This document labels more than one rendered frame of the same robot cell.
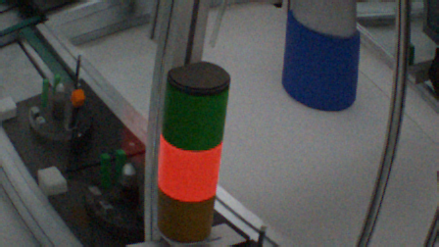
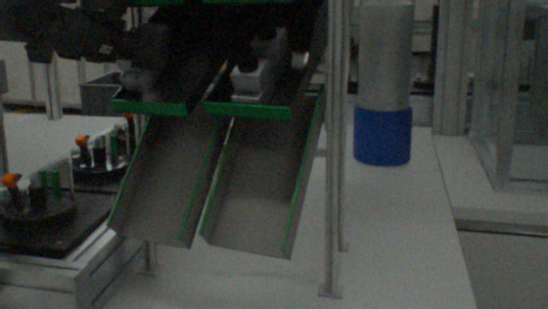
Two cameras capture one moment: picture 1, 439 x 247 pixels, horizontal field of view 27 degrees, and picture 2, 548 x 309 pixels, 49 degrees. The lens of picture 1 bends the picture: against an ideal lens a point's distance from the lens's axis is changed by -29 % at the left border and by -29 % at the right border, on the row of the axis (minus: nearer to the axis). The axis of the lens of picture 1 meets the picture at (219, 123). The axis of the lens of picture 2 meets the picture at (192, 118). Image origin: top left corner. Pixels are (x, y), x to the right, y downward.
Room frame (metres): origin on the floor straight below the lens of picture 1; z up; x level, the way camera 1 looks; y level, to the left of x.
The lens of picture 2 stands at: (0.57, -1.21, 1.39)
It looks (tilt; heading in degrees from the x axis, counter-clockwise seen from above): 14 degrees down; 57
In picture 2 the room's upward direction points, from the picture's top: 2 degrees counter-clockwise
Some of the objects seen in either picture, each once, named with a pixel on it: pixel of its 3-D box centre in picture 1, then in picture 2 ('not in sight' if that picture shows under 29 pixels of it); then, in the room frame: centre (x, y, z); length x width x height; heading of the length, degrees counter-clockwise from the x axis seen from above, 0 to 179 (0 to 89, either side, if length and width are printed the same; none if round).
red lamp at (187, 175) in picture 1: (188, 162); not in sight; (0.86, 0.02, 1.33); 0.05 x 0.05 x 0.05
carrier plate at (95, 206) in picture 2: not in sight; (39, 218); (0.88, -0.20, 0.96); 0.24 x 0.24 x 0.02; 38
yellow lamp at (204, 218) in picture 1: (184, 209); not in sight; (0.86, 0.02, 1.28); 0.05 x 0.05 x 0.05
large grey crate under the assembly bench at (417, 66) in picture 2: not in sight; (434, 65); (5.81, 2.31, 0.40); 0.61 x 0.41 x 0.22; 120
